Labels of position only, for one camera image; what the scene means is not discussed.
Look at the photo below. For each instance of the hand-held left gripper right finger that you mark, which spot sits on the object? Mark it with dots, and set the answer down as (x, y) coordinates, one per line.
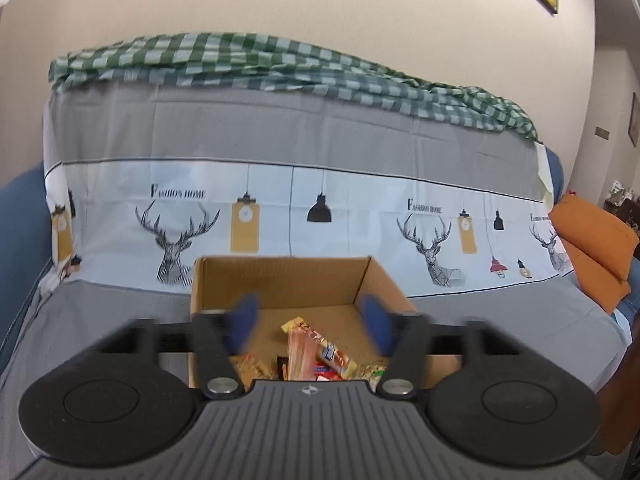
(377, 322)

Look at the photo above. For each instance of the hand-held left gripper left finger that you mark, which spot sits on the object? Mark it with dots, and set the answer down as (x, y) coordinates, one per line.
(242, 322)

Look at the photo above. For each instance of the gold round snack bag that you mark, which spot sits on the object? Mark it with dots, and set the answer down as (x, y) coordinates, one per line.
(250, 367)

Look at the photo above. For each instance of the green pea snack bag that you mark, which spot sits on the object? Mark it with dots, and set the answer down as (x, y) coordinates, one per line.
(372, 371)

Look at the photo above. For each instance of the yellow candy packet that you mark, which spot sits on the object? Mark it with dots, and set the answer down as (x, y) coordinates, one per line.
(332, 355)

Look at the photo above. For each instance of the black biscuit packet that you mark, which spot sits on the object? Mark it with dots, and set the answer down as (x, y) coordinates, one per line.
(281, 367)

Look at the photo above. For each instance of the long red snack packet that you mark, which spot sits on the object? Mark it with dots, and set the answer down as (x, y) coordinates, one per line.
(300, 360)

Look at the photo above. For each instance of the cardboard box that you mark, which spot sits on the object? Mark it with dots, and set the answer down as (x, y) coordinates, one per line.
(300, 280)

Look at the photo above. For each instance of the small red snack packet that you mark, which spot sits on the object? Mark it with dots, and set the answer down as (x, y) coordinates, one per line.
(327, 375)

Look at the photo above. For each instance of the orange cushion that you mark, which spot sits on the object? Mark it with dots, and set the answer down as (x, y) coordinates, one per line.
(600, 285)
(595, 230)

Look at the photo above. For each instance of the green checked cloth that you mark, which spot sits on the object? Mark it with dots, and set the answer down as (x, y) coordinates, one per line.
(300, 65)

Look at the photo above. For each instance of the dark wooden cabinet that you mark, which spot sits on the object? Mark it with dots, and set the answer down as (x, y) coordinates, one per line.
(627, 215)

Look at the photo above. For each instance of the wall switch plate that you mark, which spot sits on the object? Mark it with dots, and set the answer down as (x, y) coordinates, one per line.
(602, 133)

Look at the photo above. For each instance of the small framed wall picture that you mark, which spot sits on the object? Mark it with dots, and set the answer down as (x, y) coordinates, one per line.
(634, 120)

